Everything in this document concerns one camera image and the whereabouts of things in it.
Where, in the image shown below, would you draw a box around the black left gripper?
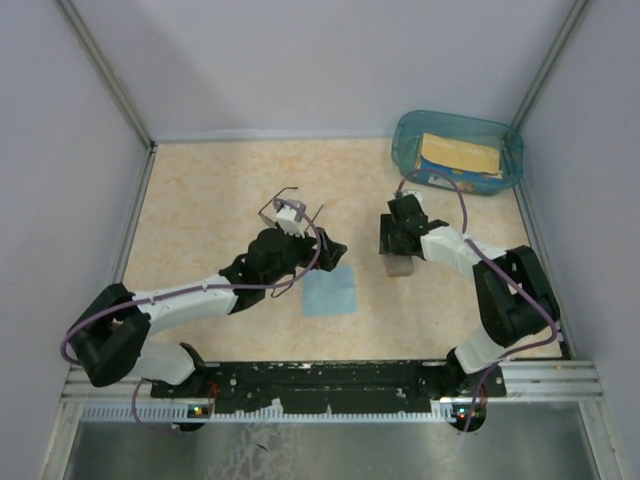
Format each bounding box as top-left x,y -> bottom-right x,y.
263,224 -> 346,288

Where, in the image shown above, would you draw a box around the grey glasses case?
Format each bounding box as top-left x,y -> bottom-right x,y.
384,255 -> 414,278

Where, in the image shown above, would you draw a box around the blue cleaning cloth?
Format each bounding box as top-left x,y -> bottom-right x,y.
302,265 -> 358,317

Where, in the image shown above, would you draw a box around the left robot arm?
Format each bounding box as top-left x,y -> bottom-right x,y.
68,228 -> 348,397

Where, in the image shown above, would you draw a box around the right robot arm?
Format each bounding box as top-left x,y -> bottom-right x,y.
379,192 -> 560,396

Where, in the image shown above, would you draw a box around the teal plastic basin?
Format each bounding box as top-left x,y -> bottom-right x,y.
391,110 -> 524,195

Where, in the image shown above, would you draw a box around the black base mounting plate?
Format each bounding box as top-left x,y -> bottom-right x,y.
151,360 -> 506,414

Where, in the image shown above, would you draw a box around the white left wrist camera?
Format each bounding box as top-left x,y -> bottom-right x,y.
274,200 -> 306,237

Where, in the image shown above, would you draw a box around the black thin-frame glasses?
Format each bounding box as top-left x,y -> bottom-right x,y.
258,186 -> 324,234

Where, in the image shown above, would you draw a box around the aluminium front rail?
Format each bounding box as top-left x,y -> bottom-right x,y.
61,361 -> 602,427

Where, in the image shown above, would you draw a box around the right aluminium frame post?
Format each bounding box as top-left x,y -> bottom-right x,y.
510,0 -> 591,130

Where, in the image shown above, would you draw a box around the aluminium frame post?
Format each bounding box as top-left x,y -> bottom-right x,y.
53,0 -> 155,150
510,0 -> 591,130

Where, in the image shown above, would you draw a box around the left aluminium frame post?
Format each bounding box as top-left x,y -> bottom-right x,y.
53,0 -> 155,150

